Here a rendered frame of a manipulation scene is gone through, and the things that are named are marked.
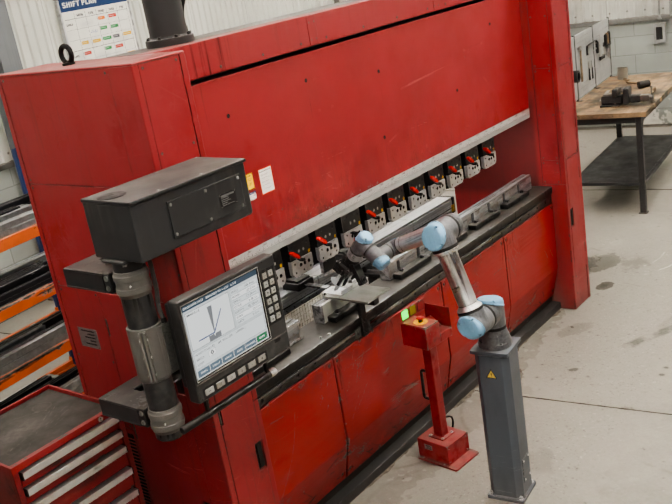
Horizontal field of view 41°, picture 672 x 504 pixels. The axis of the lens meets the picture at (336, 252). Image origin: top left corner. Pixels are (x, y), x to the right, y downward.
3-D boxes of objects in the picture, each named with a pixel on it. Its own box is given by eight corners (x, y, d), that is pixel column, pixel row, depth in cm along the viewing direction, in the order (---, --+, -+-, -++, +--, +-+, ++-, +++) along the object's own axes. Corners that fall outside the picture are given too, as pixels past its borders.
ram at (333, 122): (200, 290, 362) (156, 96, 337) (186, 288, 367) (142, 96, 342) (530, 117, 578) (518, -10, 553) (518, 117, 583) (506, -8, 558)
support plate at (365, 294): (368, 304, 413) (367, 302, 412) (324, 298, 429) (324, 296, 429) (389, 289, 426) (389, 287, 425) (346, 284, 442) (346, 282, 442)
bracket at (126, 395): (146, 428, 300) (142, 410, 298) (102, 415, 315) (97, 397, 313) (228, 376, 328) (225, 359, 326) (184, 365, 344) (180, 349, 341)
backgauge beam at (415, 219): (196, 370, 400) (191, 349, 397) (175, 366, 409) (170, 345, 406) (456, 211, 566) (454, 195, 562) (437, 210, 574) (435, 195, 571)
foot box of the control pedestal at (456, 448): (456, 472, 447) (453, 451, 443) (418, 458, 464) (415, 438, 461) (479, 453, 460) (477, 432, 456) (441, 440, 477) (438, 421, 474)
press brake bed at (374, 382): (279, 569, 397) (243, 406, 371) (245, 556, 410) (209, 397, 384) (562, 308, 613) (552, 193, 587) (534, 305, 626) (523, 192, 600)
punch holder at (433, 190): (432, 199, 493) (428, 171, 488) (419, 199, 498) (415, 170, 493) (446, 191, 503) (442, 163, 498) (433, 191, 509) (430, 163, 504)
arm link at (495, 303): (511, 320, 398) (508, 292, 394) (496, 332, 389) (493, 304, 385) (487, 317, 406) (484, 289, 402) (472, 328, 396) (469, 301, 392)
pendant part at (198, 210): (187, 453, 288) (126, 203, 261) (139, 437, 303) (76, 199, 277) (290, 383, 323) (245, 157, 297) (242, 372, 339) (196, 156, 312)
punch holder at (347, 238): (346, 249, 435) (341, 217, 430) (332, 247, 440) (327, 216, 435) (364, 238, 446) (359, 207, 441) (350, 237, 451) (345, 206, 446)
